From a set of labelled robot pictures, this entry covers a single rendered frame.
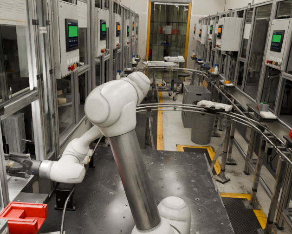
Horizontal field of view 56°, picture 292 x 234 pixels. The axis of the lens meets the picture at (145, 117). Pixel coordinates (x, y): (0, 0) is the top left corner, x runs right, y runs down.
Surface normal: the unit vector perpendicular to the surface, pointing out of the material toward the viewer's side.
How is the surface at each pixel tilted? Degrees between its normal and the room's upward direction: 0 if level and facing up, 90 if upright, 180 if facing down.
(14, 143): 90
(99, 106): 85
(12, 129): 90
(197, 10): 90
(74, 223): 0
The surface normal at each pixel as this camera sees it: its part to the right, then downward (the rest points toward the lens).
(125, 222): 0.04, -0.95
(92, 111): -0.39, 0.16
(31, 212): -0.05, 0.33
